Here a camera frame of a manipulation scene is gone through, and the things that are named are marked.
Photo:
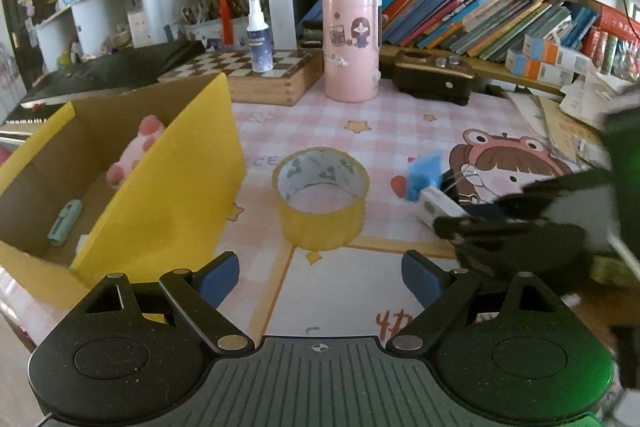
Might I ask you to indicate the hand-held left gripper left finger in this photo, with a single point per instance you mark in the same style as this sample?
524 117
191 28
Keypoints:
220 276

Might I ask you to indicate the dark brown wooden box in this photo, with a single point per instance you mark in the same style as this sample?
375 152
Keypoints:
430 79

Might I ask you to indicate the mint green small case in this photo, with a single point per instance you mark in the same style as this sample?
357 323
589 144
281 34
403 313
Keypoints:
64 224

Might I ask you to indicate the pile of loose papers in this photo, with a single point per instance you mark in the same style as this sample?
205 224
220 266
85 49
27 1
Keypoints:
575 107

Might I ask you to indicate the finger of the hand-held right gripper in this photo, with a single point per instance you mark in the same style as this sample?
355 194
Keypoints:
465 232
520 202

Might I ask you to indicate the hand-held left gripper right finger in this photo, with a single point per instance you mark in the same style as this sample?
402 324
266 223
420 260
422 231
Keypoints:
419 277

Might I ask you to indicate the white tube with blue fluff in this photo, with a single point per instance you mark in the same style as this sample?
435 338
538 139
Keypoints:
437 202

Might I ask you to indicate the orange white carton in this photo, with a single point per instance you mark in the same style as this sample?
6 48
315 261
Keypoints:
560 53
535 69

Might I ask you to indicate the yellow packing tape roll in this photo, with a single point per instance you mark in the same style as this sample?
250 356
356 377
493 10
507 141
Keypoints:
320 217

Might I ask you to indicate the white pen holder with brushes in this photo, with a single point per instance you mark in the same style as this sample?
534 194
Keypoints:
240 24
202 27

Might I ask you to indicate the pink cylindrical container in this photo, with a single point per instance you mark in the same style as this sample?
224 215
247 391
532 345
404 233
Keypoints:
350 72

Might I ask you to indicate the pink plush pig toy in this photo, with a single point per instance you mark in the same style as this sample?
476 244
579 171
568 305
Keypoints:
135 152

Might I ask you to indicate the yellow cardboard box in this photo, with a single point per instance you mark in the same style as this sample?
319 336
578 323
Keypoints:
190 167

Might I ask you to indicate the row of colourful books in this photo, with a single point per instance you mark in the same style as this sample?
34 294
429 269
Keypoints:
450 2

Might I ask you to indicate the red printed box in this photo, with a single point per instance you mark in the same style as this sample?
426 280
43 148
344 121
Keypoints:
620 24

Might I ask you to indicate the black binder clip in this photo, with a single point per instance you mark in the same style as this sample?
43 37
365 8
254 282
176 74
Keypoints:
470 199

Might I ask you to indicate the white spray bottle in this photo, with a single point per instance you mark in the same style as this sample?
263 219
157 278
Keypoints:
260 42

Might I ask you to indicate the red tassel ornament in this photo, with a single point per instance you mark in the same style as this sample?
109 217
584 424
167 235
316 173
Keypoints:
226 17

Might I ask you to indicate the brown bowl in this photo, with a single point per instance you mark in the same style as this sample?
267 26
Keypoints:
121 39

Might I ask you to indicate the wooden chessboard box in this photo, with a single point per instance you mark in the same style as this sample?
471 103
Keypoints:
290 79

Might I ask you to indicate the pink checkered desktop mat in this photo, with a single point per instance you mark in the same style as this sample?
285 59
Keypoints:
390 127

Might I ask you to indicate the white red small carton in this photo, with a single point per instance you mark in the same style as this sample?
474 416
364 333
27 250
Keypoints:
138 29

